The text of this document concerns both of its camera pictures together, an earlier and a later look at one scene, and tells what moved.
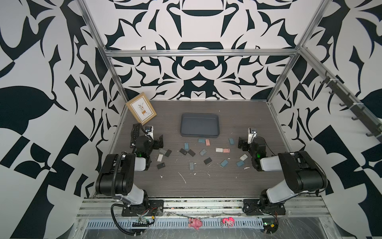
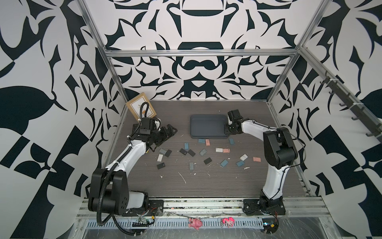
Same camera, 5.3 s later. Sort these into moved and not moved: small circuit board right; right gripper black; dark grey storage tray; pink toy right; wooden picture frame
Moved: right gripper black; dark grey storage tray
Not moved: pink toy right; small circuit board right; wooden picture frame
